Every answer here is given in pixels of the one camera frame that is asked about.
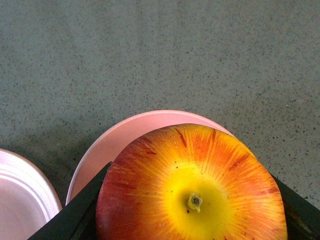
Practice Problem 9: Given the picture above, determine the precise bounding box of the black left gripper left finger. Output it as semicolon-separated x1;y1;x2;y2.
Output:
30;162;112;240

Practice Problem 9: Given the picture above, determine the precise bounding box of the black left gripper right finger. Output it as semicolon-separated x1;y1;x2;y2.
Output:
273;176;320;240

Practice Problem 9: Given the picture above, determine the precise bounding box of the red yellow apple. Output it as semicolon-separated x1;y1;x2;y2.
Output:
95;124;288;240

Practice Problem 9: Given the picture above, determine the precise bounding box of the pink plate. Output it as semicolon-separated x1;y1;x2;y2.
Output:
0;149;62;240

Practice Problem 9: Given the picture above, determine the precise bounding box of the pink bowl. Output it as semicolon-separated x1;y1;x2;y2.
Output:
65;110;232;204

